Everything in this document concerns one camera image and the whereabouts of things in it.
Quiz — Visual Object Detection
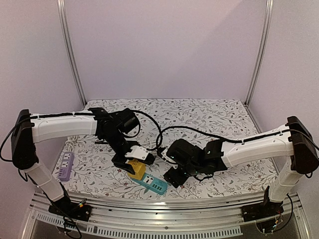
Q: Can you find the right aluminium post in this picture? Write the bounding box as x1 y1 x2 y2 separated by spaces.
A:
244 0 274 108

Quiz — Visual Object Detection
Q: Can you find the purple power strip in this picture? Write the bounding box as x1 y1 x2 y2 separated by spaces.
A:
58 152 74 182

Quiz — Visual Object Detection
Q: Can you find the purple strip white cord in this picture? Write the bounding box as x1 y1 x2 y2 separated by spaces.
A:
65 135 79 153

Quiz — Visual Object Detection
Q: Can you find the left aluminium post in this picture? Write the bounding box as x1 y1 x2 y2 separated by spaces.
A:
57 0 87 106

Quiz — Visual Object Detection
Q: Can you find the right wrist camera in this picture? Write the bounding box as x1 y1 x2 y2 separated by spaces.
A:
160 148 175 162

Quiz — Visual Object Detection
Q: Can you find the aluminium front rail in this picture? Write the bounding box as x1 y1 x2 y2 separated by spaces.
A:
23 191 312 239

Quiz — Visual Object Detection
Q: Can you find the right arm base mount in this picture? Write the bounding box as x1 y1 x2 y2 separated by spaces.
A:
240 186 284 222

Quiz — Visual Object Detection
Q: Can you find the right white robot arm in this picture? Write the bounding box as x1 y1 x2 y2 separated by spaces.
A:
158 116 319 221

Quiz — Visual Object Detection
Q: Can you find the yellow cube socket adapter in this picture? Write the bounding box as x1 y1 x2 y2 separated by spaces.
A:
127 159 146 180

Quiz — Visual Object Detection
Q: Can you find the aluminium post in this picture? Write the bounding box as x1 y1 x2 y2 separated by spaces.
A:
57 0 87 106
244 0 274 108

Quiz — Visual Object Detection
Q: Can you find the teal power strip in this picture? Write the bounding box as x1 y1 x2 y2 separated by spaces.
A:
132 173 167 196

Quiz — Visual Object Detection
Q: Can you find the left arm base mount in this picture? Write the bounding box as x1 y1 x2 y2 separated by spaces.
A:
48 198 92 222

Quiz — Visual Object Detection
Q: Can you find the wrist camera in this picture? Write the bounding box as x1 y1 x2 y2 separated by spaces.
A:
160 148 175 162
125 145 155 165

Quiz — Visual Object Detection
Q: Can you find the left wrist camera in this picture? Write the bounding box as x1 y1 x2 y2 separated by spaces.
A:
125 145 155 165

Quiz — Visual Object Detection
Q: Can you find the floral tablecloth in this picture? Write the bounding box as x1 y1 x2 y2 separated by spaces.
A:
49 98 279 200

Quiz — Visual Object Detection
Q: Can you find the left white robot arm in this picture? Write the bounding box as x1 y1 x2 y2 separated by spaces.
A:
7 108 153 216

